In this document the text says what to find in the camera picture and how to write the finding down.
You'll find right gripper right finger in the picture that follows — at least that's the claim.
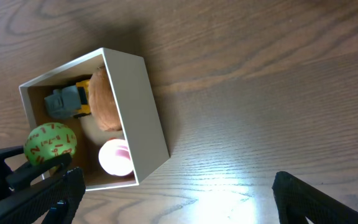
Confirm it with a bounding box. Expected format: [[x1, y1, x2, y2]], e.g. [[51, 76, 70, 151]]
[[272, 171, 358, 224]]

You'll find brown plush bear toy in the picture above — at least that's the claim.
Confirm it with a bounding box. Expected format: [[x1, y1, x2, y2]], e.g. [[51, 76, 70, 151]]
[[88, 67, 122, 132]]

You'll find white cardboard box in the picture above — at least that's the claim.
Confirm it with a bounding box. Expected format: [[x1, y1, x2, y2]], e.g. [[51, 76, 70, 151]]
[[19, 48, 169, 191]]

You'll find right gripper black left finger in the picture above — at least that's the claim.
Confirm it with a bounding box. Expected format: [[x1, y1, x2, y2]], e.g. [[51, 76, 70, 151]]
[[0, 167, 85, 223]]

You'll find green number ball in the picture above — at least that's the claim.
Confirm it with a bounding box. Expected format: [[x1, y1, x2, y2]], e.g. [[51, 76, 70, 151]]
[[24, 123, 77, 166]]

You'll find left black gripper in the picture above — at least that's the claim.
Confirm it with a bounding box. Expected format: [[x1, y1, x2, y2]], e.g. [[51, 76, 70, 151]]
[[0, 146, 72, 200]]

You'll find yellow grey toy truck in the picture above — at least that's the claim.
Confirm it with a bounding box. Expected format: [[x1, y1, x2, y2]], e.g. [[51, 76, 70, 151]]
[[44, 80, 91, 119]]

